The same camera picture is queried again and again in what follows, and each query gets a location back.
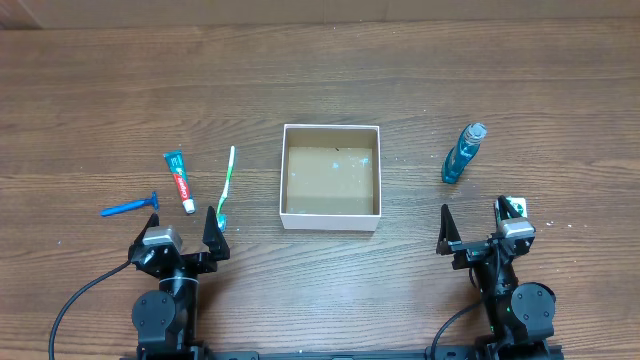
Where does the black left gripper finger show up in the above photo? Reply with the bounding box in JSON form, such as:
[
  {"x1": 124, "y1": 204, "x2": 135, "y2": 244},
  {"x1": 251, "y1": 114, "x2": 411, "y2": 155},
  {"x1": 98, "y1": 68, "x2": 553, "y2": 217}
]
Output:
[
  {"x1": 134, "y1": 213, "x2": 159, "y2": 245},
  {"x1": 202, "y1": 206, "x2": 230, "y2": 261}
]

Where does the white open cardboard box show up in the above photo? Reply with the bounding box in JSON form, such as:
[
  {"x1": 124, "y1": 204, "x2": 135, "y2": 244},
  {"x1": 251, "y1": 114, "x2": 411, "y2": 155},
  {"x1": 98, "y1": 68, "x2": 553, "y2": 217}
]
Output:
[{"x1": 279, "y1": 124, "x2": 382, "y2": 232}]

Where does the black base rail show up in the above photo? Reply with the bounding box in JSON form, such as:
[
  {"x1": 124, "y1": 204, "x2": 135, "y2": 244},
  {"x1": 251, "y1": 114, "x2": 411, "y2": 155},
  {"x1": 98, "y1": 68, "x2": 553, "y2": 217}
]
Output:
[{"x1": 119, "y1": 344, "x2": 565, "y2": 360}]

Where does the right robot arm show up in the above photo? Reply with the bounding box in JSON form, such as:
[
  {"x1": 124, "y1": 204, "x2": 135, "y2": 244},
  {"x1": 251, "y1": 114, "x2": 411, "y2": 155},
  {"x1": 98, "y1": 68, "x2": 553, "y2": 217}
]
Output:
[{"x1": 425, "y1": 195, "x2": 564, "y2": 360}]

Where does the red green toothpaste tube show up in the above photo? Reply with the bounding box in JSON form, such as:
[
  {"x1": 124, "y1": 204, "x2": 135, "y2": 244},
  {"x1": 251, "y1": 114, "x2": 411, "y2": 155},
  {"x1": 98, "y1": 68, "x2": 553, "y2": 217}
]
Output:
[{"x1": 163, "y1": 150, "x2": 196, "y2": 214}]

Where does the green white soap bar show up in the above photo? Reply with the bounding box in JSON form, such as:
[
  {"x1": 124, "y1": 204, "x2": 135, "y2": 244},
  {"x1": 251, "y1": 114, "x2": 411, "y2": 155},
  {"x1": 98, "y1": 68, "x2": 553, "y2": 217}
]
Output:
[{"x1": 494, "y1": 196, "x2": 528, "y2": 224}]

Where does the blue disposable razor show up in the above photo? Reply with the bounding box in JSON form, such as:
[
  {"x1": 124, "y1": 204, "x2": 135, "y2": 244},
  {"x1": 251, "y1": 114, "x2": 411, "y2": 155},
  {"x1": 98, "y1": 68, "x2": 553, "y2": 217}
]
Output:
[{"x1": 100, "y1": 192, "x2": 159, "y2": 217}]

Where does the blue mouthwash bottle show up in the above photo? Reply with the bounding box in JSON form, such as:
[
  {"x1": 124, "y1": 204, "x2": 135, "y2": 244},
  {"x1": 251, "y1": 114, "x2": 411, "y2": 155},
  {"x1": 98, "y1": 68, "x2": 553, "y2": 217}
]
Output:
[{"x1": 441, "y1": 123, "x2": 487, "y2": 184}]

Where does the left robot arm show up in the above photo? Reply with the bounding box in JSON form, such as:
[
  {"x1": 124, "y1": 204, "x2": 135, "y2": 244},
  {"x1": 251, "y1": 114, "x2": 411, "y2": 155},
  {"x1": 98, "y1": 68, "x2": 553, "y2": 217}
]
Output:
[{"x1": 128, "y1": 207, "x2": 230, "y2": 359}]

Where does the green white toothbrush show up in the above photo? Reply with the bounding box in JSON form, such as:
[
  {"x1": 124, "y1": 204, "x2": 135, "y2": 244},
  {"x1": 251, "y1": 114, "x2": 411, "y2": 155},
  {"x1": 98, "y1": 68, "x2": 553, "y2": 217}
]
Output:
[{"x1": 216, "y1": 145, "x2": 236, "y2": 232}]

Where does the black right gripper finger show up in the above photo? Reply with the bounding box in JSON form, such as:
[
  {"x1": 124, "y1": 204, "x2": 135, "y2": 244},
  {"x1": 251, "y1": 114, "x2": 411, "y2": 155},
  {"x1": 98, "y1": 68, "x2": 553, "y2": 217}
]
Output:
[
  {"x1": 436, "y1": 204, "x2": 462, "y2": 255},
  {"x1": 497, "y1": 195, "x2": 522, "y2": 220}
]

